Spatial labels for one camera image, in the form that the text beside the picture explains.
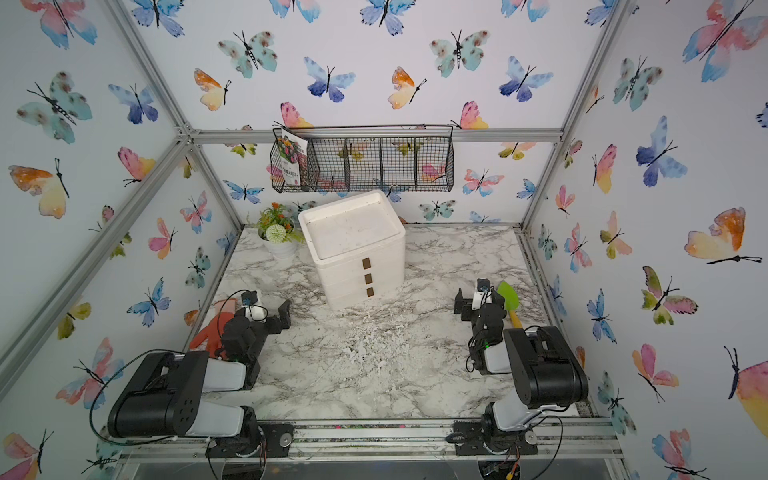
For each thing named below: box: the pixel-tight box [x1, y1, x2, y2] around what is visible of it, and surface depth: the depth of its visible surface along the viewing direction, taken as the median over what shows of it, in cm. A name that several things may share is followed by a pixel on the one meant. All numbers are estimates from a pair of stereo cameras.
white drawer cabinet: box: [298, 190, 406, 311], surface depth 89 cm
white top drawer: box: [317, 244, 405, 278], surface depth 86 cm
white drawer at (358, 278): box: [318, 268, 405, 289], surface depth 90 cm
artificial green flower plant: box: [258, 202, 305, 244], surface depth 103 cm
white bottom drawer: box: [324, 277, 404, 311], surface depth 98 cm
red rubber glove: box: [190, 299, 237, 360], surface depth 96 cm
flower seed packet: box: [278, 128, 308, 186], surface depth 91 cm
